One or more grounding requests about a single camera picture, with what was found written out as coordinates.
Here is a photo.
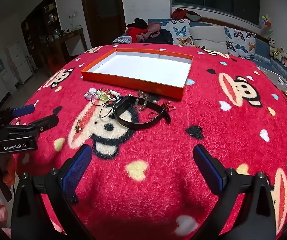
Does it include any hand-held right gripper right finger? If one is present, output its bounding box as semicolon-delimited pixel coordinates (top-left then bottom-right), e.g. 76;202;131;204
193;144;276;240

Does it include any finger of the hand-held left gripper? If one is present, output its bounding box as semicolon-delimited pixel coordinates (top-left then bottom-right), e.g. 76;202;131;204
7;114;59;134
0;104;35;124

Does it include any colourful flower toy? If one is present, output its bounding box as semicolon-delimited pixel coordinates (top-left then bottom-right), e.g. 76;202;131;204
262;14;274;39

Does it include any green bead bracelet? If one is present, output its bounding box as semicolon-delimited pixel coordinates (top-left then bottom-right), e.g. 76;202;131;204
135;90;151;111

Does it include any wooden side table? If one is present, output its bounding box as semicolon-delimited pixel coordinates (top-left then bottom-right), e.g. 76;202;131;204
46;28;87;63

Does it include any white fridge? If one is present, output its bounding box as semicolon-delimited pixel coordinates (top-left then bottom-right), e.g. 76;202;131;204
5;41;34;84

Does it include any red charm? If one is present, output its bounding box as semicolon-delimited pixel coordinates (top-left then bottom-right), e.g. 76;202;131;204
160;101;176;112

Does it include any orange shallow box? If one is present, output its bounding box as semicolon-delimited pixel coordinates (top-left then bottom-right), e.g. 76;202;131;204
81;48;194;102

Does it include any black smart band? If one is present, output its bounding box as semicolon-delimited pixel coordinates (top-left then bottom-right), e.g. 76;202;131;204
113;95;171;130

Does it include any butterfly print pillow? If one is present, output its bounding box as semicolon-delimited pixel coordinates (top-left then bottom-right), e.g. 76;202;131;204
165;19;194;47
225;26;256;60

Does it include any red cloth on sofa back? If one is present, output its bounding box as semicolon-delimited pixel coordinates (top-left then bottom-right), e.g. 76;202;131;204
171;8;201;22

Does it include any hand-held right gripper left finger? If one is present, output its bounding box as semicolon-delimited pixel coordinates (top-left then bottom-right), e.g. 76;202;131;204
11;144;94;240

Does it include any red monkey printed blanket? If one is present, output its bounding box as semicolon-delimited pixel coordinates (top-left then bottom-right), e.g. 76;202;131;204
12;44;287;240

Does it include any pile of clothes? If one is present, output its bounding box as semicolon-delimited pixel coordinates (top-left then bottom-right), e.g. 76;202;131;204
125;18;174;44

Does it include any dark wooden door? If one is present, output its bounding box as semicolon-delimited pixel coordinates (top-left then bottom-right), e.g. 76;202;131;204
80;0;126;48

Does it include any dark wooden cabinet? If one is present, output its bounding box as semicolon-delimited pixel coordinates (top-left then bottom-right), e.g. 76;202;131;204
21;0;66;75

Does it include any colourful beaded bracelet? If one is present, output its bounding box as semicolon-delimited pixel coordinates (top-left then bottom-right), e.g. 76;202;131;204
84;88;121;105

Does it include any group of plush toys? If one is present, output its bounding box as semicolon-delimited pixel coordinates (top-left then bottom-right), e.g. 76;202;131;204
268;38;287;70

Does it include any silver hoop earring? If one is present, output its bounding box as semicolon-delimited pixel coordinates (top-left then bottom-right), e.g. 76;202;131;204
99;102;115;118
91;90;114;106

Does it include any grey pillow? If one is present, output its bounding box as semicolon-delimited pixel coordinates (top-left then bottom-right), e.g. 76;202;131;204
189;26;230;54

